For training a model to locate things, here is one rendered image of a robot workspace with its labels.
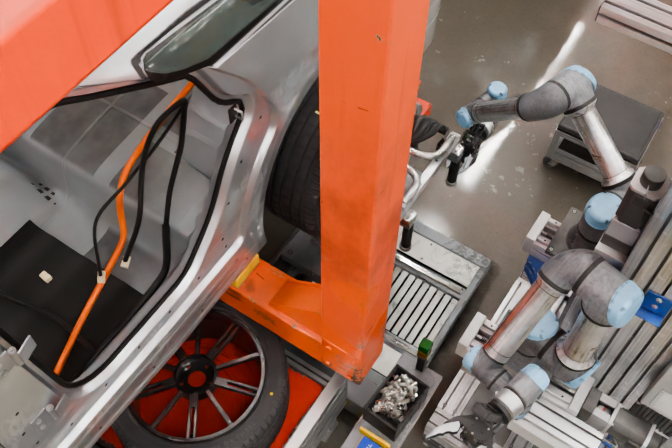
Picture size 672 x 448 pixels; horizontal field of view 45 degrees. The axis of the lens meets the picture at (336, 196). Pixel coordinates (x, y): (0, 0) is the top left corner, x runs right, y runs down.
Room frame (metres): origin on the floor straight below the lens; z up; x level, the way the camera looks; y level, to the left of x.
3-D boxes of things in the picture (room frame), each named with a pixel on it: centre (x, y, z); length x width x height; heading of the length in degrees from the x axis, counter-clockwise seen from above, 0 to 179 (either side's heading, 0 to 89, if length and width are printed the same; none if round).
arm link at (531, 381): (0.82, -0.51, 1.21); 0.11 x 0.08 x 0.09; 132
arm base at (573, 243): (1.51, -0.88, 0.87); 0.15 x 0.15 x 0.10
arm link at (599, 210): (1.52, -0.89, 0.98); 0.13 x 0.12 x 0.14; 130
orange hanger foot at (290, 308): (1.38, 0.22, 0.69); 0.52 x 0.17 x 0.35; 58
